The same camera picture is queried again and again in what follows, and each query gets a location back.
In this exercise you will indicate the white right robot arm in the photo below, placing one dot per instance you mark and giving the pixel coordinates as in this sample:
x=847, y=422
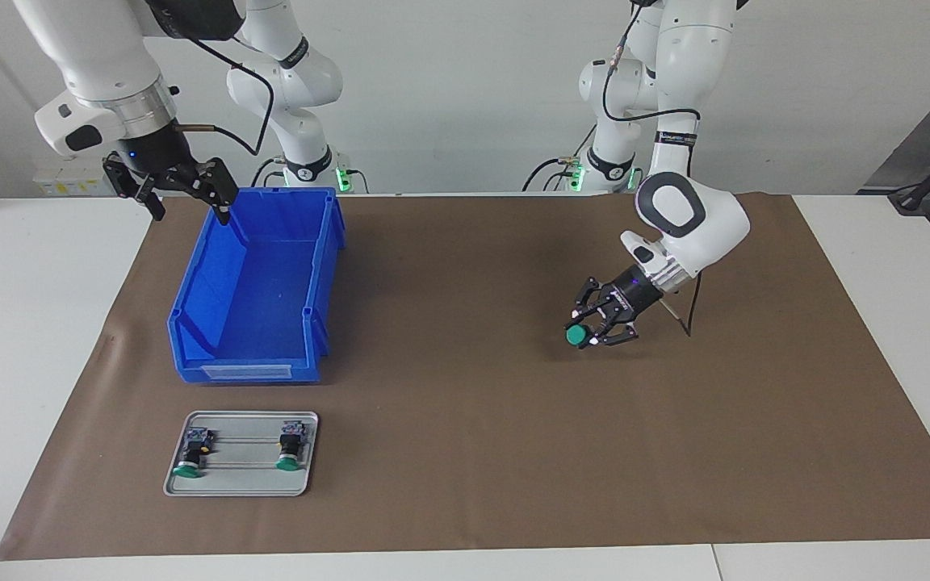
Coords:
x=94, y=48

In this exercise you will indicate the green push button switch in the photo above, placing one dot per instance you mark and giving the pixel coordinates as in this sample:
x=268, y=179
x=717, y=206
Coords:
x=576, y=336
x=193, y=452
x=289, y=448

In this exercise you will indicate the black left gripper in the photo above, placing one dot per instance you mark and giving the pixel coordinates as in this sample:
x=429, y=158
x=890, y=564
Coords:
x=626, y=300

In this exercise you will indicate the grey metal tray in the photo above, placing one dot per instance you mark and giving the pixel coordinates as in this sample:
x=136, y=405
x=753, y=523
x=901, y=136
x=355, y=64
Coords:
x=243, y=480

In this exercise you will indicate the blue plastic storage bin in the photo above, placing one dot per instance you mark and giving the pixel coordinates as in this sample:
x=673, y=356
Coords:
x=255, y=298

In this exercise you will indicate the brown table mat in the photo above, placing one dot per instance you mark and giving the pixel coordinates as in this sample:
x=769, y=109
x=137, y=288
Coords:
x=513, y=444

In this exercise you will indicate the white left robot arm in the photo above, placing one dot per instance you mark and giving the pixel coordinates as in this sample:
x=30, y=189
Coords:
x=699, y=222

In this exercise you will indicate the white power strip box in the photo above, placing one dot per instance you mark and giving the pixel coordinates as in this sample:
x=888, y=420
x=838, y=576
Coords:
x=61, y=181

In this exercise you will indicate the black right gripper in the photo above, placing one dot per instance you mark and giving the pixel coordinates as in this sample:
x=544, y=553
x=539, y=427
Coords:
x=154, y=157

